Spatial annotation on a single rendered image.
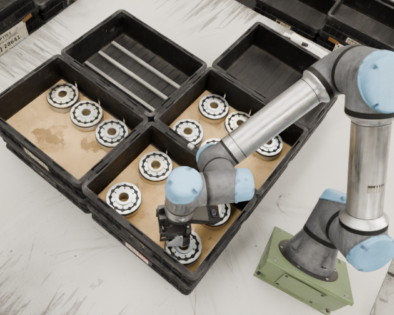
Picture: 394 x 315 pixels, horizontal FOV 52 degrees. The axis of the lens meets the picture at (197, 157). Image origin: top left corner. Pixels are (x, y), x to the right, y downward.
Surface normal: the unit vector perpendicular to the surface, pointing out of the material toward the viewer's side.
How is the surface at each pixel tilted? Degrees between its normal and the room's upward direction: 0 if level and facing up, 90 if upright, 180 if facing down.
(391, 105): 45
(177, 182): 0
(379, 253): 60
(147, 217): 0
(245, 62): 0
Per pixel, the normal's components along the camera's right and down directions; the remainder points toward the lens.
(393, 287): 0.11, -0.50
